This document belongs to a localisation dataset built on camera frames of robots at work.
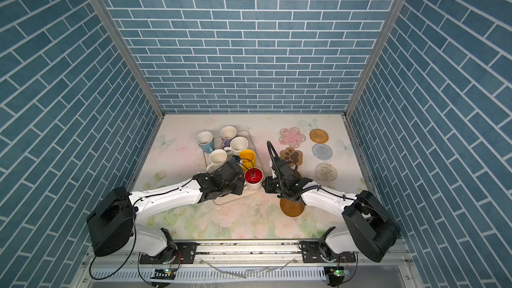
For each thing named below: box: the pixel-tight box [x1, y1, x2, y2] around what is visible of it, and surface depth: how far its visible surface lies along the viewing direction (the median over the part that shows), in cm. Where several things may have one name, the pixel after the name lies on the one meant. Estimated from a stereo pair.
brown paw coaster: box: [280, 146, 304, 167], surface depth 104 cm
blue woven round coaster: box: [311, 143, 334, 161], surface depth 107 cm
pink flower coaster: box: [278, 126, 307, 149], surface depth 114 cm
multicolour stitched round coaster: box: [314, 162, 338, 183], surface depth 98 cm
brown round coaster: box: [280, 197, 305, 218], surface depth 86 cm
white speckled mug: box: [230, 136, 249, 156], surface depth 100 cm
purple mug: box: [220, 125, 237, 148], surface depth 104 cm
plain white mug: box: [206, 148, 228, 173], surface depth 93 cm
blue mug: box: [196, 130, 215, 154], surface depth 99 cm
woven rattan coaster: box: [309, 128, 329, 144], surface depth 114 cm
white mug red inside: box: [244, 166, 264, 192], surface depth 89 cm
